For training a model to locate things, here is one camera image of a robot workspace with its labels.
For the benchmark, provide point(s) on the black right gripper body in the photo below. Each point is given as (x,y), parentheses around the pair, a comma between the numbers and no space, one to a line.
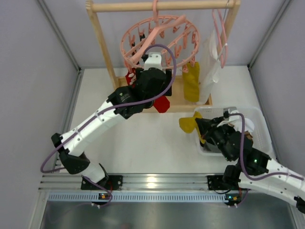
(207,130)

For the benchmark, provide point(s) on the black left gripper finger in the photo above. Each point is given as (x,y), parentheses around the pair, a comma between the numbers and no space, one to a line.
(168,73)
(139,71)

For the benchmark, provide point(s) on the grey slotted cable duct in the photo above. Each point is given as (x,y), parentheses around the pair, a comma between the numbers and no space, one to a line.
(142,197)

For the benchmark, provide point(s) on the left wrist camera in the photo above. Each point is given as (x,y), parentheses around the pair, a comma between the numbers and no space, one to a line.
(154,60)

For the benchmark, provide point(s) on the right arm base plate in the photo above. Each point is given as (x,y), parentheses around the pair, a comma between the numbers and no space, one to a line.
(216,183)

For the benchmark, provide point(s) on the aluminium mounting rail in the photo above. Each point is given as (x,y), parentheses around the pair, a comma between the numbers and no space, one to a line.
(132,182)

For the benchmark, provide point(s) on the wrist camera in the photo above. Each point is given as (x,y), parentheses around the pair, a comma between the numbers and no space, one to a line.
(154,60)
(229,111)

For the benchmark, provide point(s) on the wooden clothes rack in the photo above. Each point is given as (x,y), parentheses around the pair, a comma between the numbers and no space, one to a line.
(229,10)

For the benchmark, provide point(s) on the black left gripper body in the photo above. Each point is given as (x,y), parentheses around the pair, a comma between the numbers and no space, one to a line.
(168,81)

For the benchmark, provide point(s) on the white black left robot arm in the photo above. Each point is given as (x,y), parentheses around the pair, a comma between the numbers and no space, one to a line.
(124,102)

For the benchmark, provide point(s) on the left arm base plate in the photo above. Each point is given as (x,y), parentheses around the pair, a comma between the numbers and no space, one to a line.
(111,183)

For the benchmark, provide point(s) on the pink clothes hanger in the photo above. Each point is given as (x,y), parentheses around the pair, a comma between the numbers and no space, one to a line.
(222,38)

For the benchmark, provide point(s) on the yellow sock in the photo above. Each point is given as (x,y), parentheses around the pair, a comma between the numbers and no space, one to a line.
(190,75)
(188,124)

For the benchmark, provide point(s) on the pink round clip hanger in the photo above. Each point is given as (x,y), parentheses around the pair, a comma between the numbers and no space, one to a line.
(179,35)

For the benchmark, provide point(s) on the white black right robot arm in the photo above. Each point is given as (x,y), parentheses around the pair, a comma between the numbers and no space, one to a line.
(254,169)

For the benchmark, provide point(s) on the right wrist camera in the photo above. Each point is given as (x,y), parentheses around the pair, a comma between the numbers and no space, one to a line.
(229,111)

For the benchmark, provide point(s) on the white cloth garment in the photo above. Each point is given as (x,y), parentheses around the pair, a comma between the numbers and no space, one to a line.
(209,68)

